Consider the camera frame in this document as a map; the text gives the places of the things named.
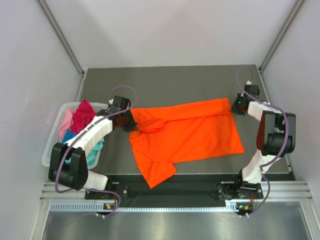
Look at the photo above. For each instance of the white plastic laundry basket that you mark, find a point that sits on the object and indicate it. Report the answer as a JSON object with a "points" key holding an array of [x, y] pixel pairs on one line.
{"points": [[54, 136]]}

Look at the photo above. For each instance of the pink t shirt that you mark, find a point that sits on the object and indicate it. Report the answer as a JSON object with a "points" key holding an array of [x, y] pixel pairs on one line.
{"points": [[66, 124]]}

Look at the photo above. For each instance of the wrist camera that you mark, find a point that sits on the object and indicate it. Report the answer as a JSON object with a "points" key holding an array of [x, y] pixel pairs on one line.
{"points": [[251, 90], [119, 103]]}

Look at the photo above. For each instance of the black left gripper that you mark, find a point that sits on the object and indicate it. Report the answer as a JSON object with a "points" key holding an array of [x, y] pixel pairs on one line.
{"points": [[132, 127]]}

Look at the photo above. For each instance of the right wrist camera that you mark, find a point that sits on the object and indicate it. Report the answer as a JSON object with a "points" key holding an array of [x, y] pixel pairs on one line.
{"points": [[251, 90]]}

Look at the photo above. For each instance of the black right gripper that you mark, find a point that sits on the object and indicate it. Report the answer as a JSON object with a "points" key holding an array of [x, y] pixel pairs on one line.
{"points": [[234, 108]]}

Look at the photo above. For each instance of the slotted grey cable duct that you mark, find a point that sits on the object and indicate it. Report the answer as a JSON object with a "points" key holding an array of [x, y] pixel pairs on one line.
{"points": [[102, 207]]}

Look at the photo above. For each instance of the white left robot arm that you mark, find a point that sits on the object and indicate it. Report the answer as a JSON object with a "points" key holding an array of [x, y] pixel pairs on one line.
{"points": [[68, 167]]}

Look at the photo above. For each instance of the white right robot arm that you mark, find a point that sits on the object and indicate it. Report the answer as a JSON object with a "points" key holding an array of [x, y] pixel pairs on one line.
{"points": [[276, 137]]}

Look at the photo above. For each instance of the orange t shirt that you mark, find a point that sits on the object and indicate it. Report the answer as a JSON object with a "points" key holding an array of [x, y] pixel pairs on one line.
{"points": [[182, 133]]}

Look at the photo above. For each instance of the aluminium corner frame post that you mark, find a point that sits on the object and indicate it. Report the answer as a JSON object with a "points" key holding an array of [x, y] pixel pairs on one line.
{"points": [[298, 5]]}

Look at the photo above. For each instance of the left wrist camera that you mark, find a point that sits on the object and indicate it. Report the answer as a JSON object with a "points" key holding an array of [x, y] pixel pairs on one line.
{"points": [[119, 103]]}

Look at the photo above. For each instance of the teal t shirt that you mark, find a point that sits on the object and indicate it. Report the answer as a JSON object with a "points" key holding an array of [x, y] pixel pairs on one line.
{"points": [[91, 158]]}

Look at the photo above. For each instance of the left aluminium frame post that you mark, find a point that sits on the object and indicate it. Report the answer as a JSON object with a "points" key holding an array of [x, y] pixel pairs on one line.
{"points": [[60, 35]]}

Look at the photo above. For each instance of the blue t shirt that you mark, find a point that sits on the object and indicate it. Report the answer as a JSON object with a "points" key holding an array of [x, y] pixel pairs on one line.
{"points": [[68, 136]]}

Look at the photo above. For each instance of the magenta t shirt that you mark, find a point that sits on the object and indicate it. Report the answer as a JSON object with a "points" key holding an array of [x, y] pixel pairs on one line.
{"points": [[83, 116]]}

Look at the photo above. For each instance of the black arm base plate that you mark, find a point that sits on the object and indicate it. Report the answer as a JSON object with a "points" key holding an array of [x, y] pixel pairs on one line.
{"points": [[214, 190]]}

